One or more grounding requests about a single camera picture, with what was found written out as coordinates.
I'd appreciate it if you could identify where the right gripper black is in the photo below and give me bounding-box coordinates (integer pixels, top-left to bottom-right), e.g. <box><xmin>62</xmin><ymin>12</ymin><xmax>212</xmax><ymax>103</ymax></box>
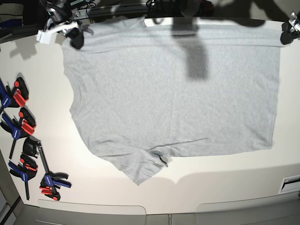
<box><xmin>63</xmin><ymin>24</ymin><xmax>92</xmax><ymax>49</ymax></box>

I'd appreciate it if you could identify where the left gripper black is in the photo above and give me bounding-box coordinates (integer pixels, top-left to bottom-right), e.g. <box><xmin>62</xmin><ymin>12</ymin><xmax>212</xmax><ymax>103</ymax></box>
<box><xmin>280</xmin><ymin>22</ymin><xmax>300</xmax><ymax>45</ymax></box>

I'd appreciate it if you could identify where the grey T-shirt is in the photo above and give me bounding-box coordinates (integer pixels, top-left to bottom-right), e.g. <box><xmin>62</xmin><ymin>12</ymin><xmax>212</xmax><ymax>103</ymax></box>
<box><xmin>61</xmin><ymin>18</ymin><xmax>281</xmax><ymax>185</ymax></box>

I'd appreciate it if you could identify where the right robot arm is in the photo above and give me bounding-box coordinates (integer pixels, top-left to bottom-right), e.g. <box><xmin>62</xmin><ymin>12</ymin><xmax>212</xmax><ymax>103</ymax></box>
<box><xmin>36</xmin><ymin>0</ymin><xmax>85</xmax><ymax>50</ymax></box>

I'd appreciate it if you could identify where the top blue red clamp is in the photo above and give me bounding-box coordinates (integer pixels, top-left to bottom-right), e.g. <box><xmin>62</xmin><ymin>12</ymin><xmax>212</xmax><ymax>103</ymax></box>
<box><xmin>0</xmin><ymin>77</ymin><xmax>29</xmax><ymax>113</ymax></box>

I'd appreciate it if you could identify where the blue red clamp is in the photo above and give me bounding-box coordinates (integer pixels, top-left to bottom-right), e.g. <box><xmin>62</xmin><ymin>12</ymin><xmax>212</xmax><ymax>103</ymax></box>
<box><xmin>0</xmin><ymin>77</ymin><xmax>29</xmax><ymax>113</ymax></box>
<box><xmin>8</xmin><ymin>152</ymin><xmax>38</xmax><ymax>200</ymax></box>
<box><xmin>0</xmin><ymin>107</ymin><xmax>36</xmax><ymax>159</ymax></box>

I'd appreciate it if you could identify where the long bar clamp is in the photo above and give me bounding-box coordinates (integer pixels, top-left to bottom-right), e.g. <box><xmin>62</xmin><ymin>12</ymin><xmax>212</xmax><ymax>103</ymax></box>
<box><xmin>23</xmin><ymin>137</ymin><xmax>72</xmax><ymax>201</ymax></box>

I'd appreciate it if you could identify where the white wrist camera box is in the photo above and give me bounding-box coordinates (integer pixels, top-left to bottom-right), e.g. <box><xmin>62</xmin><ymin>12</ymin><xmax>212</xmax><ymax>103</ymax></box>
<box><xmin>36</xmin><ymin>30</ymin><xmax>51</xmax><ymax>44</ymax></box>

